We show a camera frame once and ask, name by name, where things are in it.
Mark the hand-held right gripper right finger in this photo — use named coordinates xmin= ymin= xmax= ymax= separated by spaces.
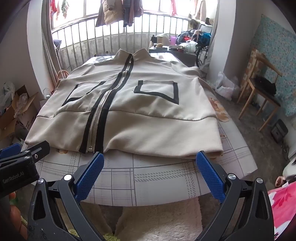
xmin=196 ymin=151 xmax=274 ymax=241

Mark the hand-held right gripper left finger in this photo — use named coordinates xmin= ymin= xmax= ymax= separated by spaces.
xmin=27 ymin=152 xmax=116 ymax=241

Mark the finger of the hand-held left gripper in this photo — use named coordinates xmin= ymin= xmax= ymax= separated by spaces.
xmin=20 ymin=141 xmax=51 ymax=163
xmin=0 ymin=143 xmax=21 ymax=159

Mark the beige zip jacket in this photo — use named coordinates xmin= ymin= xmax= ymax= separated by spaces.
xmin=24 ymin=48 xmax=223 ymax=159

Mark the pile of colourful clothes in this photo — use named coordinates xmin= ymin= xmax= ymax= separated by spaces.
xmin=176 ymin=29 xmax=212 ymax=44

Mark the open cardboard box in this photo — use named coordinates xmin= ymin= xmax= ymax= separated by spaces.
xmin=0 ymin=85 xmax=38 ymax=139

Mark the patterned glossy tablecloth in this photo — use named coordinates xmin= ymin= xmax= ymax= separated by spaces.
xmin=22 ymin=54 xmax=258 ymax=207

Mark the white green paper bag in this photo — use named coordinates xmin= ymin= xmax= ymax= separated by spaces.
xmin=39 ymin=88 xmax=56 ymax=108

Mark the clear plastic wrap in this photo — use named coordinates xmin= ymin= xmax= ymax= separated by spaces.
xmin=18 ymin=92 xmax=30 ymax=106

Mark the translucent plastic bag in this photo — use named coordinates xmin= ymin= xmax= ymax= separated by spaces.
xmin=0 ymin=81 xmax=15 ymax=107

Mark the cream fleece cloth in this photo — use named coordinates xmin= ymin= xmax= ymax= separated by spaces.
xmin=80 ymin=197 xmax=208 ymax=241

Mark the pink floral cloth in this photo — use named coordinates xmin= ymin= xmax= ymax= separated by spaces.
xmin=267 ymin=183 xmax=296 ymax=234

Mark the black floor appliance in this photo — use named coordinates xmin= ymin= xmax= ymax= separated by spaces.
xmin=270 ymin=119 xmax=289 ymax=142

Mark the wooden chair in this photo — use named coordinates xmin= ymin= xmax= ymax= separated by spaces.
xmin=237 ymin=52 xmax=283 ymax=132

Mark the black bag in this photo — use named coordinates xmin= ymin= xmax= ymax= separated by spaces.
xmin=260 ymin=76 xmax=277 ymax=95

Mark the black wheel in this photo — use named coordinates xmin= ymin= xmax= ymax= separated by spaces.
xmin=196 ymin=45 xmax=208 ymax=67

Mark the grey cabinet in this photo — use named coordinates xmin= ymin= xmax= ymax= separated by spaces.
xmin=149 ymin=45 xmax=197 ymax=67

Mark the orange floral panel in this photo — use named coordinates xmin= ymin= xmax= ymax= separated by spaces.
xmin=245 ymin=49 xmax=258 ymax=79

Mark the metal balcony railing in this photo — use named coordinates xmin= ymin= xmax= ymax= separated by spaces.
xmin=52 ymin=11 xmax=192 ymax=72

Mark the teal floral board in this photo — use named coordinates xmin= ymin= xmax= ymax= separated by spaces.
xmin=251 ymin=14 xmax=296 ymax=116

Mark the beige cloth bag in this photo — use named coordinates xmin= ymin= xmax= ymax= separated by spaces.
xmin=156 ymin=34 xmax=171 ymax=47

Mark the hanging grey-green garment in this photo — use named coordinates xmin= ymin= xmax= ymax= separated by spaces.
xmin=61 ymin=0 xmax=70 ymax=18

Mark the hanging beige garment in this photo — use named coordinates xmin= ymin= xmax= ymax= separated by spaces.
xmin=96 ymin=0 xmax=123 ymax=26

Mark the hanging dark garment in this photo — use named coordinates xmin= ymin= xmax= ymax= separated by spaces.
xmin=122 ymin=0 xmax=144 ymax=27

